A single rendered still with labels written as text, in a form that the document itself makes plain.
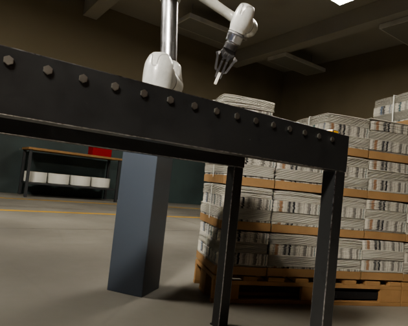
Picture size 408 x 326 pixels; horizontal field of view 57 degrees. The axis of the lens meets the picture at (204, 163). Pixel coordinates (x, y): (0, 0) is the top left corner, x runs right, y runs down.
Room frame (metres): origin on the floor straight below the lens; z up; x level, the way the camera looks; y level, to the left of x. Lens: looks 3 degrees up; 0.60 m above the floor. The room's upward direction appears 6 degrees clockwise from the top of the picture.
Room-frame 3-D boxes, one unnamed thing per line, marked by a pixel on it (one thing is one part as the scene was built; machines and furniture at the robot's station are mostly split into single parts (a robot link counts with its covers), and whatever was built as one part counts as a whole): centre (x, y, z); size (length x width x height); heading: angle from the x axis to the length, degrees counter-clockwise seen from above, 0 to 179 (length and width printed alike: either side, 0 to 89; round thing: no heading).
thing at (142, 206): (2.02, 0.30, 0.50); 0.20 x 0.20 x 1.00; 71
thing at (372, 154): (2.36, -1.03, 0.86); 0.38 x 0.29 x 0.04; 14
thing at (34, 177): (7.50, 2.60, 0.55); 1.80 x 0.70 x 1.10; 125
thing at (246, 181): (2.25, -0.62, 0.40); 1.16 x 0.38 x 0.51; 105
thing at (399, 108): (2.44, -1.32, 0.65); 0.39 x 0.30 x 1.29; 15
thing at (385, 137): (2.36, -1.03, 0.95); 0.38 x 0.29 x 0.23; 14
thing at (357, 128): (2.29, -0.74, 0.95); 0.38 x 0.29 x 0.23; 15
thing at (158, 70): (2.03, 0.30, 1.17); 0.18 x 0.16 x 0.22; 169
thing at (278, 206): (2.25, -0.62, 0.42); 1.17 x 0.39 x 0.83; 105
